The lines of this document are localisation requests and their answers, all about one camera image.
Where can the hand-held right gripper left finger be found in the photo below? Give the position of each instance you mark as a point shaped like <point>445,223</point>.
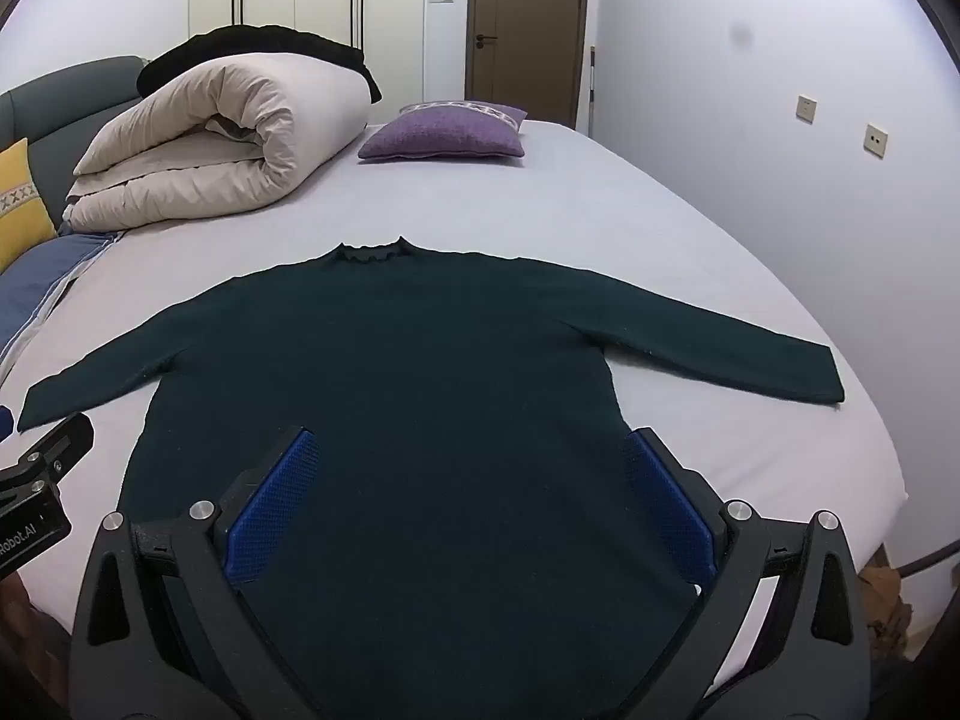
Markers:
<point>274,499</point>

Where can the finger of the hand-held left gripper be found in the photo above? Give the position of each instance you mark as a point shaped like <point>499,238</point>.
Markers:
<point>64,441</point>

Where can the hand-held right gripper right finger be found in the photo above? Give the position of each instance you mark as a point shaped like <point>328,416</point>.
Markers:
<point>664,499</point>

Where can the dark green sweater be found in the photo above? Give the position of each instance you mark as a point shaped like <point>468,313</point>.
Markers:
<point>420,420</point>

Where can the blue pillow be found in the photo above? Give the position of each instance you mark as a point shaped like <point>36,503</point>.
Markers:
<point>37,277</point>

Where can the bed with grey sheet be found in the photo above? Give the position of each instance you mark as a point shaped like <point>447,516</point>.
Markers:
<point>675,255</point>

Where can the yellow cushion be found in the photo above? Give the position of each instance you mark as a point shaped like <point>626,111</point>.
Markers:
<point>19,199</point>

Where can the brown paper bag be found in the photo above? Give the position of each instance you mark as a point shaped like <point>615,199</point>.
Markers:
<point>885,607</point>

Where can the grey headboard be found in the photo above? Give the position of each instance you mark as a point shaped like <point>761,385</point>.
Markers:
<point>67,112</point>

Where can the beige folded duvet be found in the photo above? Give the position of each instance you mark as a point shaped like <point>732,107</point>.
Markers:
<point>217,142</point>

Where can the purple pillow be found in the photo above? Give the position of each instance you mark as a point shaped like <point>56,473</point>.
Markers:
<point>442,133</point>

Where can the black cloth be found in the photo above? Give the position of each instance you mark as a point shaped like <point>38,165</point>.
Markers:
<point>255,45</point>

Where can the brown door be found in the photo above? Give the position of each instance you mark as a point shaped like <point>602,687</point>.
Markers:
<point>525,30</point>

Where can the white wardrobe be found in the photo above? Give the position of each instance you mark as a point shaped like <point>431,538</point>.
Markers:
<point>285,0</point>

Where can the wall socket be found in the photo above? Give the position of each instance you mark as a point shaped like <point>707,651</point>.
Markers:
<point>806,108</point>
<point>875,139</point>

